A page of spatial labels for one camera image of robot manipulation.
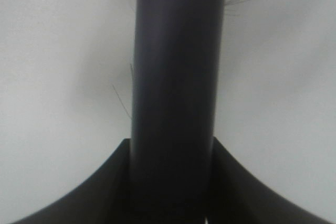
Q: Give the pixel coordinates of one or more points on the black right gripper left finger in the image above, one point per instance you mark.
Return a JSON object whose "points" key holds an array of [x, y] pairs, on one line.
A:
{"points": [[92, 201]]}

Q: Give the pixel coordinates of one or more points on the purple hand brush black bristles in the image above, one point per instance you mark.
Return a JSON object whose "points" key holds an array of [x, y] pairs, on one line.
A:
{"points": [[174, 171]]}

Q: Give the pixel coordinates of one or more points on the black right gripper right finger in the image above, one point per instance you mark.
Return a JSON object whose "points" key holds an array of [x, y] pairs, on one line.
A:
{"points": [[237, 196]]}

